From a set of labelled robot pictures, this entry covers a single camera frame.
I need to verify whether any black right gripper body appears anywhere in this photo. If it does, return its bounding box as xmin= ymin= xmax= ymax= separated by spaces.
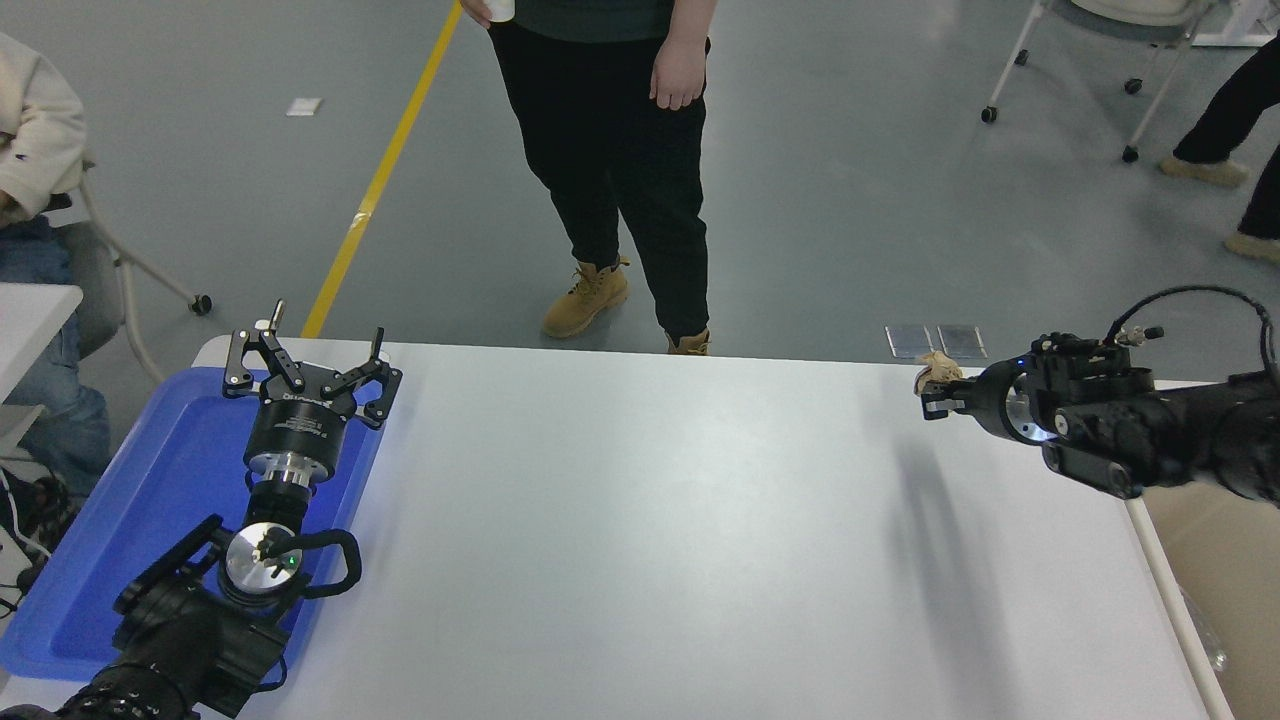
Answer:
xmin=972 ymin=358 xmax=1029 ymax=445

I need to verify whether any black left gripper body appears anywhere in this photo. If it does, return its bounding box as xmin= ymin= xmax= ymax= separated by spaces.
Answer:
xmin=242 ymin=385 xmax=354 ymax=471

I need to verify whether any tan paper ball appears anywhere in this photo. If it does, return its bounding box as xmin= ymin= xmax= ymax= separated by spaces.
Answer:
xmin=913 ymin=350 xmax=966 ymax=396

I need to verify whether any large pale dustbin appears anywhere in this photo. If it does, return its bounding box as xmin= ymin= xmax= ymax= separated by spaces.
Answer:
xmin=1095 ymin=380 xmax=1280 ymax=720

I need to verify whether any standing person's left hand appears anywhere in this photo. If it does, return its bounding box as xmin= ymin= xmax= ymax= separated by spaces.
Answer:
xmin=649 ymin=38 xmax=709 ymax=111

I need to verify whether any blue plastic tray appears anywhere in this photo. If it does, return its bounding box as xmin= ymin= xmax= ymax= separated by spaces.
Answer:
xmin=0 ymin=365 xmax=386 ymax=685

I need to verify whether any small white side table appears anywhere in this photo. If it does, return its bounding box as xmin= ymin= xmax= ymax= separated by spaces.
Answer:
xmin=0 ymin=283 xmax=86 ymax=441

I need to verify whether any seated person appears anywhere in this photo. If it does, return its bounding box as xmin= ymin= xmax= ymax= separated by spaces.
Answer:
xmin=0 ymin=35 xmax=126 ymax=496

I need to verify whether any clear crinkled plastic wrap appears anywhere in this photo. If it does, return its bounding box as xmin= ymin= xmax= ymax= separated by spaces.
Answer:
xmin=1178 ymin=585 xmax=1228 ymax=671

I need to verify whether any standing person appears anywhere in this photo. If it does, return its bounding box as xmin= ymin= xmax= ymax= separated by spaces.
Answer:
xmin=459 ymin=0 xmax=721 ymax=357

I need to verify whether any white rolling chair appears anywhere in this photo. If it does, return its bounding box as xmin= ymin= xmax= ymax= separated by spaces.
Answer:
xmin=980 ymin=0 xmax=1251 ymax=163

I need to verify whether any white metal chair frame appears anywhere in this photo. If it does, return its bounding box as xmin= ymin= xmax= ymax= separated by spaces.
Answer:
xmin=45 ymin=160 xmax=214 ymax=386

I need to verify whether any black cable bundle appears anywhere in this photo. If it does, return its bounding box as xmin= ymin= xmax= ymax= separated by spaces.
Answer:
xmin=0 ymin=455 xmax=81 ymax=611

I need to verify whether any white furniture frame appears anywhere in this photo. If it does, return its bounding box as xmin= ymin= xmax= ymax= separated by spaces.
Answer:
xmin=1190 ymin=0 xmax=1280 ymax=48

